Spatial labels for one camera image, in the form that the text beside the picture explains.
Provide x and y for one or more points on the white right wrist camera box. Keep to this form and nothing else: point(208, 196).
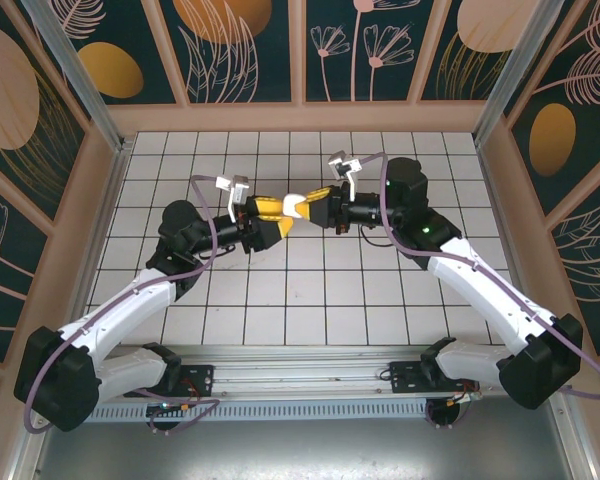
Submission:
point(345, 165)

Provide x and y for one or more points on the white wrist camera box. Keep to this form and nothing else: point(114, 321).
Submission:
point(345, 165)
point(237, 190)

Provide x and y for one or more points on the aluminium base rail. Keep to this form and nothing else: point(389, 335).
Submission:
point(305, 370)

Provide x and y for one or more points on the aluminium frame post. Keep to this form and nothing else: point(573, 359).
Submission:
point(77, 75)
point(515, 75)

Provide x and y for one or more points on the grey metal sheet panel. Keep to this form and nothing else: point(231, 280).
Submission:
point(300, 450)

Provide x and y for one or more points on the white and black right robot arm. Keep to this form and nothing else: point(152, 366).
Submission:
point(480, 290)

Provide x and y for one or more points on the white earbud charging case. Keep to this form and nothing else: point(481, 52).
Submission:
point(292, 202)

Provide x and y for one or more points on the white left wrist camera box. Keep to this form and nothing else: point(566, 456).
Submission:
point(237, 190)

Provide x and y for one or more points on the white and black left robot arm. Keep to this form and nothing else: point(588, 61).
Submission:
point(125, 305)

